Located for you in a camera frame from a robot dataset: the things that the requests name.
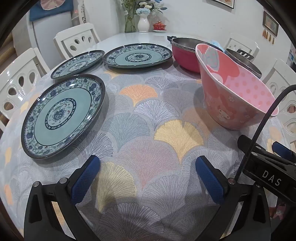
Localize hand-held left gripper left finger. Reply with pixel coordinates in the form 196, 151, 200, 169
24, 155, 101, 241

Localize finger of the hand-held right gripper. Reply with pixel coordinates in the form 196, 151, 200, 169
272, 141, 296, 164
238, 135, 266, 157

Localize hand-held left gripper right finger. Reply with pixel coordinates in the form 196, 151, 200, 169
195, 156, 271, 241

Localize pink cartoon bowl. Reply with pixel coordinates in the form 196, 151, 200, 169
195, 43, 279, 131

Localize blue floral plate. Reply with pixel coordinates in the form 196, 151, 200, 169
50, 50, 105, 80
21, 74, 106, 159
103, 43, 173, 69

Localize blue steel bowl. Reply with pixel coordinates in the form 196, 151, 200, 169
225, 49, 263, 79

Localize red steel bowl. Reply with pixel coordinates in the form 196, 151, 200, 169
171, 37, 223, 73

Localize white dining chair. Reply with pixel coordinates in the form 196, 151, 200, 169
223, 37, 259, 56
261, 58, 296, 144
0, 47, 50, 132
54, 23, 101, 59

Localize fan-patterned tablecloth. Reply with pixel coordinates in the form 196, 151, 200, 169
0, 66, 296, 241

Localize blue tissue pack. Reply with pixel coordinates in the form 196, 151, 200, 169
209, 40, 225, 52

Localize white refrigerator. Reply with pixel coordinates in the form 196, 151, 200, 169
11, 9, 75, 70

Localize red lidded teacup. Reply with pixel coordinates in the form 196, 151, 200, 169
152, 21, 168, 32

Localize white ceramic vase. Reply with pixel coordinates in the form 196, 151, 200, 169
138, 15, 150, 33

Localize glass vase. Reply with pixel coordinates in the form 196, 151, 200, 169
124, 9, 137, 33

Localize blue and white artificial flowers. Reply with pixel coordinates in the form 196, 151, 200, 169
135, 0, 168, 16

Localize blue cloth with pink fan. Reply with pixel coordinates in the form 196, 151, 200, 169
29, 0, 74, 22

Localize dried flower bunch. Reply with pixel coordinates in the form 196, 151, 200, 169
121, 0, 139, 18

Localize black cable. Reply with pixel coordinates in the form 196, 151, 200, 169
233, 85, 296, 182

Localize framed wall picture with tassels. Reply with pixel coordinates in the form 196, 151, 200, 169
262, 11, 279, 37

